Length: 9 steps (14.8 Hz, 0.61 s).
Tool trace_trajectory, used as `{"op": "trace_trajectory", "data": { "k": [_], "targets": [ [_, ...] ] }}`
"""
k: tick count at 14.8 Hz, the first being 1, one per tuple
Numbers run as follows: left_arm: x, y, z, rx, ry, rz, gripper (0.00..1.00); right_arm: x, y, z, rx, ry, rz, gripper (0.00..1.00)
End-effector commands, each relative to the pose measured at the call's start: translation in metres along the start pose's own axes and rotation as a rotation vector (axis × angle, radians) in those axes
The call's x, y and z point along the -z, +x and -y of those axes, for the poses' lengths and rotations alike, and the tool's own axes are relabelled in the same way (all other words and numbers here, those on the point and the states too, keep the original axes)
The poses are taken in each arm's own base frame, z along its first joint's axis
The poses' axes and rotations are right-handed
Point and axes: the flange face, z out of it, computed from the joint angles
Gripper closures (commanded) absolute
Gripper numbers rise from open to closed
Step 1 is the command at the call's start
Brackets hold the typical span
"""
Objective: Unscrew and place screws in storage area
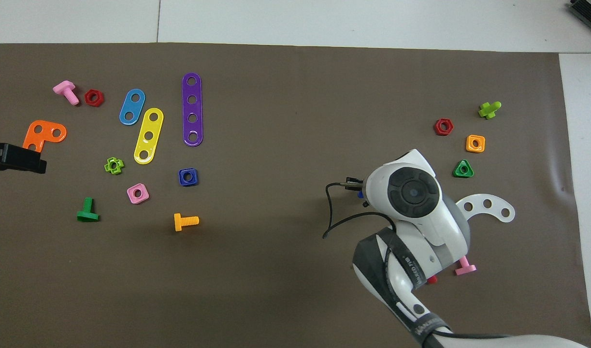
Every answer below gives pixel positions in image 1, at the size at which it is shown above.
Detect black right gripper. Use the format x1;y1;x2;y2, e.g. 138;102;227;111
352;178;370;208

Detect orange three-hole angle plate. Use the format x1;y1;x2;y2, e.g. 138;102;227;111
22;120;68;153

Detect pink plastic bolt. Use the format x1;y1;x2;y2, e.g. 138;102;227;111
52;80;80;106
455;256;477;276

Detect dark green plastic bolt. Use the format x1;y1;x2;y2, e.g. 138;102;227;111
76;197;101;223

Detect green triangular plastic nut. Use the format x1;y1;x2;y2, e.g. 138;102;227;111
453;159;475;178

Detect white curved five-hole plate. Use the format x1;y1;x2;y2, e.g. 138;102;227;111
456;193;516;223

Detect pink square plastic nut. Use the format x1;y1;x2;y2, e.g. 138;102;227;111
127;183;150;204

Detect blue two-hole strip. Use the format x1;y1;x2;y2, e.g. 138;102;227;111
119;88;146;126

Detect yellow three-hole strip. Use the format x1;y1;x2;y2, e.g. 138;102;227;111
133;107;164;165

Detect brown table mat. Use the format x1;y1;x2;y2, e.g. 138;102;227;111
0;43;591;348

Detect lime green cross bolt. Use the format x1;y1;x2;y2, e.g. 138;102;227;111
478;101;502;119

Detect yellow-orange plastic bolt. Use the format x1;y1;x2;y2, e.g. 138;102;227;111
174;213;200;232

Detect purple four-hole strip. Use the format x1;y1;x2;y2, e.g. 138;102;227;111
182;72;203;147

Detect black ribbed device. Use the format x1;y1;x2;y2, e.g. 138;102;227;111
568;0;591;27

